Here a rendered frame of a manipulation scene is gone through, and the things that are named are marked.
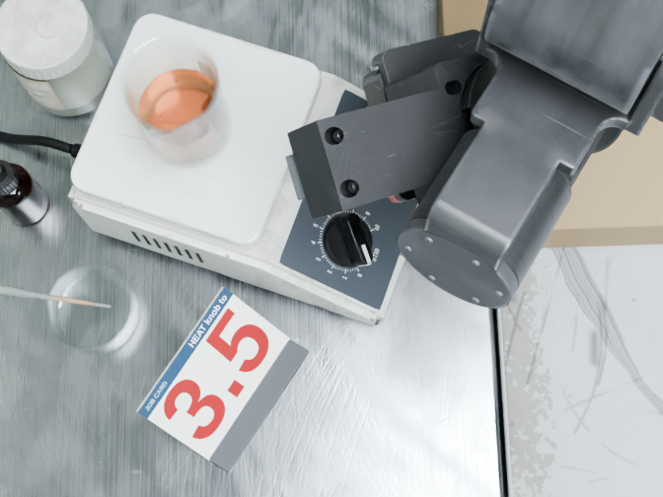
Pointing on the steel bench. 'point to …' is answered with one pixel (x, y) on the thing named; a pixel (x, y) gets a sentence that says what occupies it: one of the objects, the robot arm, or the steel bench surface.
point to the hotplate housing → (160, 243)
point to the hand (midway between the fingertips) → (378, 158)
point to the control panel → (303, 261)
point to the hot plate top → (207, 196)
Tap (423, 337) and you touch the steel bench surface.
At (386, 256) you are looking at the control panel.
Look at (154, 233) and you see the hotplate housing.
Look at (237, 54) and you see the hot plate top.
